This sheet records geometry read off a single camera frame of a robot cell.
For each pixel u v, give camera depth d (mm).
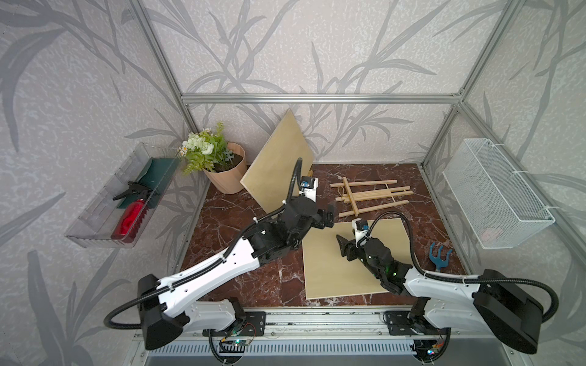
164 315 383
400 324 767
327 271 903
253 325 722
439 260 869
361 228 708
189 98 940
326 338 722
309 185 568
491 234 716
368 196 1072
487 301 427
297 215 467
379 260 622
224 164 1006
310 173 1113
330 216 607
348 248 731
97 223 601
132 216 594
